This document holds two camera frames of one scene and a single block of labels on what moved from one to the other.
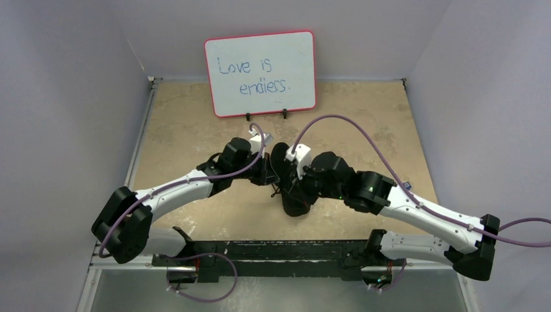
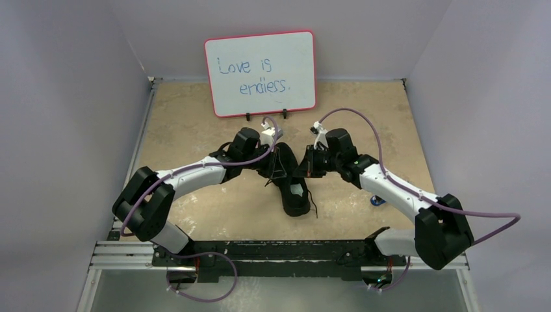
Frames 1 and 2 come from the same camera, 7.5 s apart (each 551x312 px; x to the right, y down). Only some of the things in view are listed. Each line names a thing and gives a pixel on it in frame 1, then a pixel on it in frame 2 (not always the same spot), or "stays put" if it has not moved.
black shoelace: [277, 191] → [314, 206]
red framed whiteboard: [262, 74] stays put
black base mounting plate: [334, 260] stays put
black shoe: [296, 197] stays put
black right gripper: [291, 180] → [310, 162]
